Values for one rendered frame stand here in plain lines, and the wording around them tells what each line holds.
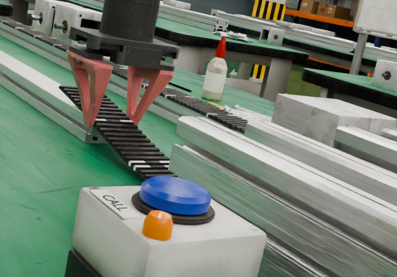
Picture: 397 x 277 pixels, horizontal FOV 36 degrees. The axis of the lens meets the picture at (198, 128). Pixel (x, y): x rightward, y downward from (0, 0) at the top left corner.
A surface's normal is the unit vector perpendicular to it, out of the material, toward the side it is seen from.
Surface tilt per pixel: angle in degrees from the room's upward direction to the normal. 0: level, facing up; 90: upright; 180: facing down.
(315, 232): 90
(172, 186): 3
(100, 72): 112
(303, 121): 90
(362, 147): 90
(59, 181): 0
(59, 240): 0
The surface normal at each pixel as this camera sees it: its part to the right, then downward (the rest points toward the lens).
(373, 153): -0.79, -0.04
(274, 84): 0.58, 0.29
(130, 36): 0.22, 0.25
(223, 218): 0.20, -0.96
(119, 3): -0.37, 0.12
